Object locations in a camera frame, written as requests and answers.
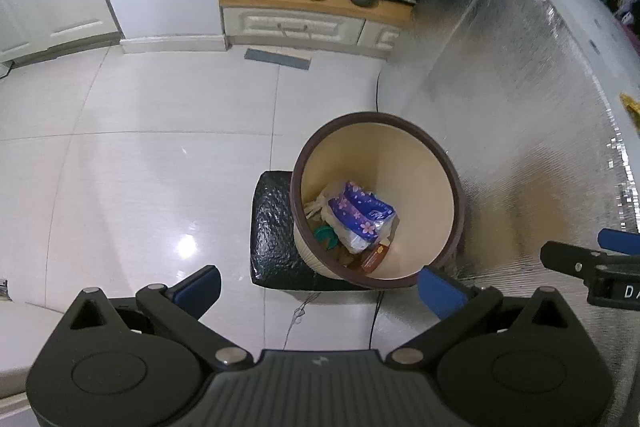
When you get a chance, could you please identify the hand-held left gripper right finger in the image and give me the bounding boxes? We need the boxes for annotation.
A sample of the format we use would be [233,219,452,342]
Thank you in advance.
[391,264,577,368]

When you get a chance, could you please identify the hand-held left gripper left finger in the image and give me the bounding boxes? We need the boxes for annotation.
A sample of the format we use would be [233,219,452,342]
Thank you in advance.
[62,264,254,372]

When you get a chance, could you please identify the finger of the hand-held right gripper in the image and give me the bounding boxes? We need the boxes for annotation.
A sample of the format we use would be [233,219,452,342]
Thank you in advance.
[597,228,640,258]
[540,240,609,281]

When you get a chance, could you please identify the purple floral tissue packet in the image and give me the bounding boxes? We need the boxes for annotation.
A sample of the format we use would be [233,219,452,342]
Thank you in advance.
[327,180,399,256]

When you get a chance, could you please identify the beige bin with brown rim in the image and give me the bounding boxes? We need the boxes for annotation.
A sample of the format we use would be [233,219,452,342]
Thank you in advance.
[290,111,466,291]

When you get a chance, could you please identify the brown orange packet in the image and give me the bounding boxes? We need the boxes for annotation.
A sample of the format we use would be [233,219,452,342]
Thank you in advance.
[349,242,391,273]

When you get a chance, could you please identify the black textured stool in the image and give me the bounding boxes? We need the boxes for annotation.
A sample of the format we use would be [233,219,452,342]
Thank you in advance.
[249,170,387,293]

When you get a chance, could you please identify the teal round lid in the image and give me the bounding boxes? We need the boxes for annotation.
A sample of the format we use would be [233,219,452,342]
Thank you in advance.
[313,227,339,253]

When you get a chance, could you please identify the white plastic bag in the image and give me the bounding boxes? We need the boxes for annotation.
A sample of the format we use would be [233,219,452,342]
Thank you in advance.
[302,184,347,229]

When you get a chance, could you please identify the grey floor strip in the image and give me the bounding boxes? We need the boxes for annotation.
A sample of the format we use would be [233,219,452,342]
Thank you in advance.
[244,48,311,71]

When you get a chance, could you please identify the white cabinet with wooden top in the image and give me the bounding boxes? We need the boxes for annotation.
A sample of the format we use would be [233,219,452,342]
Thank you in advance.
[218,0,414,60]

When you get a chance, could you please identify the thin grey wire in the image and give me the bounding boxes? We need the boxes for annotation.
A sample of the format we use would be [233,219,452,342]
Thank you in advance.
[281,291,324,351]

